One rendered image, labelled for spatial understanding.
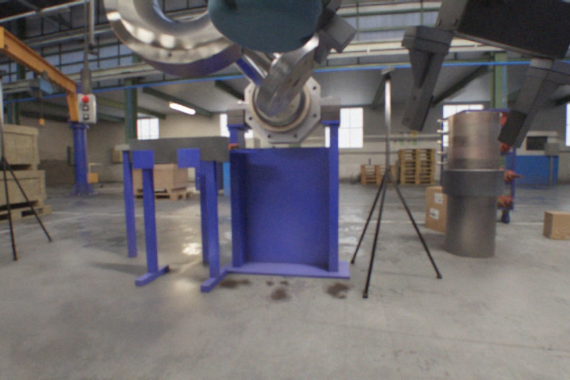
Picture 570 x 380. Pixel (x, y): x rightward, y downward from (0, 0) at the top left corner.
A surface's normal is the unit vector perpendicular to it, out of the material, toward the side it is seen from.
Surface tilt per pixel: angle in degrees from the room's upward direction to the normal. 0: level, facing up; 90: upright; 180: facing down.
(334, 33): 85
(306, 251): 90
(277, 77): 104
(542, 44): 113
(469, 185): 90
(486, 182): 90
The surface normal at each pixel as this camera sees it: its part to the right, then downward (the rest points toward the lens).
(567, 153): -0.19, 0.08
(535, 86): -0.99, -0.11
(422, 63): 0.06, 0.47
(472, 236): -0.49, 0.07
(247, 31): -0.13, 0.99
